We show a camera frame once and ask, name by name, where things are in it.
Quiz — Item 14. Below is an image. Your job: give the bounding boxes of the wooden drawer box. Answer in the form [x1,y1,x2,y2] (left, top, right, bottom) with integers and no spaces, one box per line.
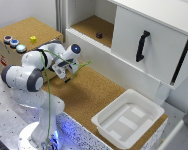
[0,16,65,81]

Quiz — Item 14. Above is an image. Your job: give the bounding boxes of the green button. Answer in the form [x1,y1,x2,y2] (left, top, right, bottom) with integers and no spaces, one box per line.
[15,43,28,54]

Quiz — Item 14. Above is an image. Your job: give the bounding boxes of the black door handle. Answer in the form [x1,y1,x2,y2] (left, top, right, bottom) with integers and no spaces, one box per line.
[135,30,151,63]

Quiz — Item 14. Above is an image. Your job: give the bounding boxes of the purple block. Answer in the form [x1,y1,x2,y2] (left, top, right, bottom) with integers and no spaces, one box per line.
[95,31,104,39]

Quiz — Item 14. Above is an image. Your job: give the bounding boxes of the white cabinet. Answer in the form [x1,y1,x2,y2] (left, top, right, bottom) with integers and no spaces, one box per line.
[65,0,188,107]

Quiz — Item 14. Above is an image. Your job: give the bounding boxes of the blue button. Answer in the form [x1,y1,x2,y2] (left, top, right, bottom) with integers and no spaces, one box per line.
[9,38,20,49]

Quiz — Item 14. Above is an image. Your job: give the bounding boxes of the yellow block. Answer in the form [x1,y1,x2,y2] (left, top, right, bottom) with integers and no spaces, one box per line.
[29,35,38,44]

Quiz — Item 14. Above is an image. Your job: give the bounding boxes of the white sliding door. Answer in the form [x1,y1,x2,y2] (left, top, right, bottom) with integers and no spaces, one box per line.
[110,5,188,86]

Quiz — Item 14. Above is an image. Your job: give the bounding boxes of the green cable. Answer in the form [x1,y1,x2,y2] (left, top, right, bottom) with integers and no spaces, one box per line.
[38,49,93,150]

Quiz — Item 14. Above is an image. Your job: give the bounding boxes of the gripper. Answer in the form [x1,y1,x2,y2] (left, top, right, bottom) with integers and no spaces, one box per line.
[52,61,80,81]

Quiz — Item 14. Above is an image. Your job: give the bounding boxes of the red button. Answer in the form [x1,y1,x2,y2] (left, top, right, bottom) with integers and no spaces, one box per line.
[3,35,14,45]

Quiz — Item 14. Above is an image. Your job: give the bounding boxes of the white plastic box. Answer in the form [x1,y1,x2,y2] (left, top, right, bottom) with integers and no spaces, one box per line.
[90,88,165,150]

